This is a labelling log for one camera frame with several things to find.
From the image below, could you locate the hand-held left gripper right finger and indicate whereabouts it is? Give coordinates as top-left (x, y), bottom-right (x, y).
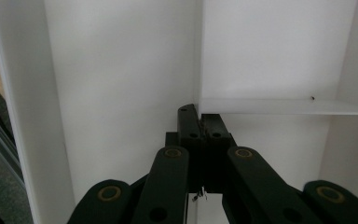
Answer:
top-left (200, 113), bottom-right (238, 194)

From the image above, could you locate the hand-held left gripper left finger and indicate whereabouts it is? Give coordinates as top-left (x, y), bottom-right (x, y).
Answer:
top-left (165, 104), bottom-right (204, 194)

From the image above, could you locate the aluminium floor rail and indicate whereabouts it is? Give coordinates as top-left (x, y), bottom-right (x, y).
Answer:
top-left (0, 69), bottom-right (25, 190)

